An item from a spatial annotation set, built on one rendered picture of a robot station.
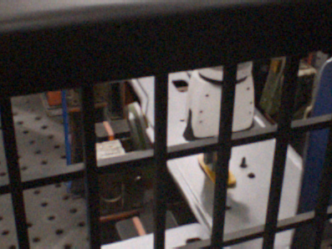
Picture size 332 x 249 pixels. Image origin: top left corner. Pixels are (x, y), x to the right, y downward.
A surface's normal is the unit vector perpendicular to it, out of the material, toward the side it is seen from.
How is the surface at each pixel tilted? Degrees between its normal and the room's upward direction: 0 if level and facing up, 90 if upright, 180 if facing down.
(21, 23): 45
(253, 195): 0
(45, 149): 0
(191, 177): 0
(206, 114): 90
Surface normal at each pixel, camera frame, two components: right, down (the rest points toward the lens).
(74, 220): 0.06, -0.87
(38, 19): 0.32, -0.28
